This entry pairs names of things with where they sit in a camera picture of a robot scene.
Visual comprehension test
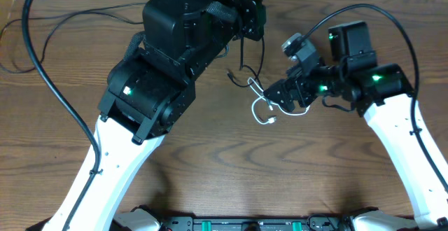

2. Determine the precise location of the white USB cable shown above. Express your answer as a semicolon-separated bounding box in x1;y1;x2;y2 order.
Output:
247;77;311;126

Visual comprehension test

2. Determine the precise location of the short black USB cable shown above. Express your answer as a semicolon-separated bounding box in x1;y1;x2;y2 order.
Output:
226;34;266;89

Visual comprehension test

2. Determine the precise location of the long black USB cable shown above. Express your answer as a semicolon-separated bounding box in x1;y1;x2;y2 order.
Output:
0;2;146;74

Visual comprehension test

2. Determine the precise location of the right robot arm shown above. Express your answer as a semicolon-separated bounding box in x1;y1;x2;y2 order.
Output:
263;21;447;230

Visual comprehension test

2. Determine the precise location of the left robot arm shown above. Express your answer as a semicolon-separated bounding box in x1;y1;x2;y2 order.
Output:
38;0;266;230

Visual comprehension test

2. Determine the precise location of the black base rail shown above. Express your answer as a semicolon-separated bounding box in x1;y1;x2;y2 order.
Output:
160;214;352;231

